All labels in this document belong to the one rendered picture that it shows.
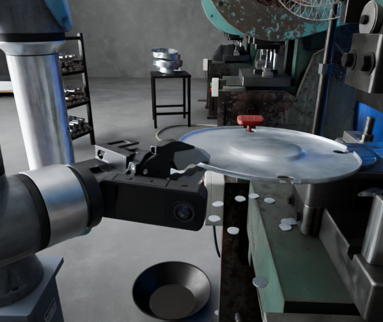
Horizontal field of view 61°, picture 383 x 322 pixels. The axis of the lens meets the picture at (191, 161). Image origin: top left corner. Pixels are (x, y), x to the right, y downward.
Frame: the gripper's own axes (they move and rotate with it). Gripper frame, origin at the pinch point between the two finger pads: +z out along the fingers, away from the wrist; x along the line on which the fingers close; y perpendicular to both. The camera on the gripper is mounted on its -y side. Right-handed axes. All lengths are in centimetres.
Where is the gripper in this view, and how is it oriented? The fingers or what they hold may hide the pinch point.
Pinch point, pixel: (207, 162)
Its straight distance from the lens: 47.0
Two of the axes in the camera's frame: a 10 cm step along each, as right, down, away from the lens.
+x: -0.5, 9.5, 3.2
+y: -7.6, -2.4, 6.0
